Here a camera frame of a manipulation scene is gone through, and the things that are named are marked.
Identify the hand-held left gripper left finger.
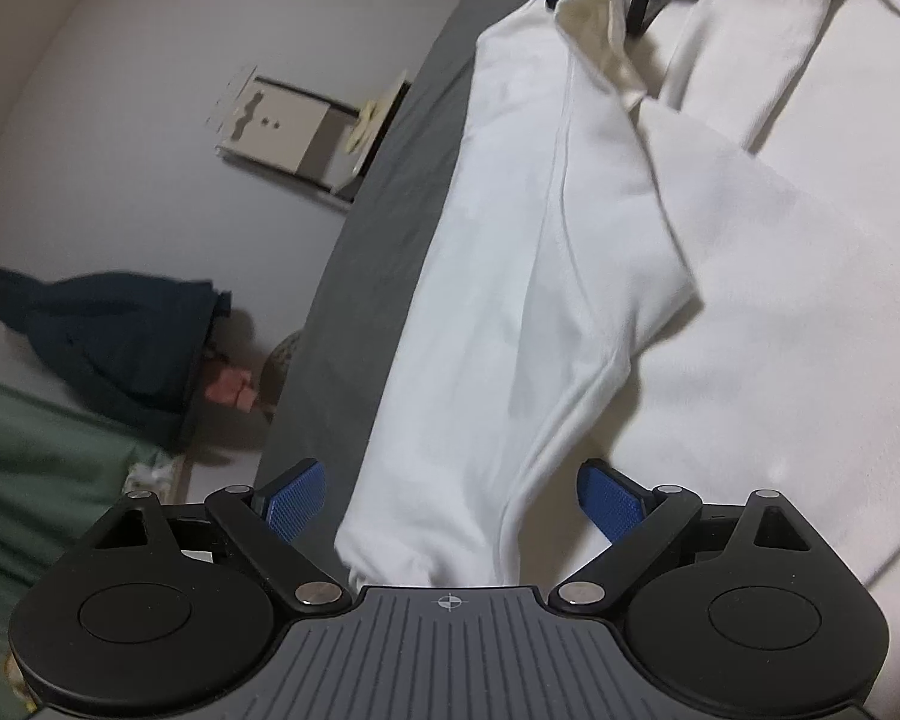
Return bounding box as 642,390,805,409
82,459,346,612

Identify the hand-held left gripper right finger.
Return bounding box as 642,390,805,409
559,459,822,608

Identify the white long-sleeved shirt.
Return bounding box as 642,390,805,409
334,0,900,593

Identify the pink garment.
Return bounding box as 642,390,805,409
201,358,261,415

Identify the round patterned stool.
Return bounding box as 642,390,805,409
257,328,310,422

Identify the yellow item on chair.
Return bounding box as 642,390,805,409
343,92,392,152

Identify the dark blue jacket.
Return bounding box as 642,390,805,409
0,266,235,456

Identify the green curtain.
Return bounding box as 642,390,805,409
0,371,175,620

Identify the cream wooden chair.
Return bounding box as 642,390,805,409
208,64,415,205

